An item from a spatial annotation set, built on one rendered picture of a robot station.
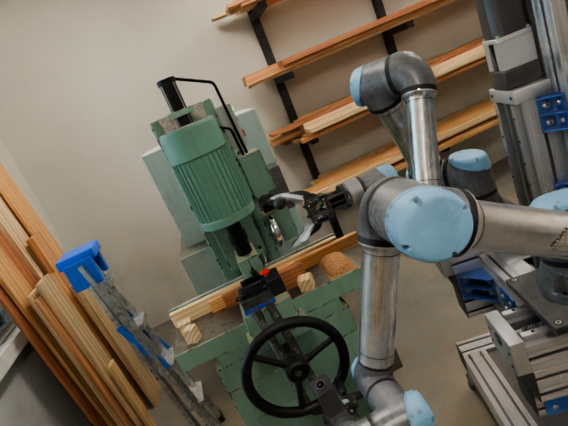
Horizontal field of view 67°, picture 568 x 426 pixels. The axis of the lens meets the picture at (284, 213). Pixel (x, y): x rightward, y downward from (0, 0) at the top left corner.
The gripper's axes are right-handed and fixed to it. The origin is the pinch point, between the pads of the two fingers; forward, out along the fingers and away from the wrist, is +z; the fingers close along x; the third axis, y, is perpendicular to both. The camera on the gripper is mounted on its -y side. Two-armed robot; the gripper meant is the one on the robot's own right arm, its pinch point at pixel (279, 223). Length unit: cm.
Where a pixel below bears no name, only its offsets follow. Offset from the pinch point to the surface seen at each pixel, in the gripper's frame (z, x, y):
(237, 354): 26.3, 31.1, -4.9
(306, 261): -4.8, 17.6, -18.4
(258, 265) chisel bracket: 10.2, 11.2, -13.2
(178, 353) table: 41.1, 23.2, -4.4
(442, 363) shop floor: -51, 102, -67
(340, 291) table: -9.1, 26.7, -4.2
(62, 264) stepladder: 84, -11, -68
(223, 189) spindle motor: 10.5, -14.8, -5.5
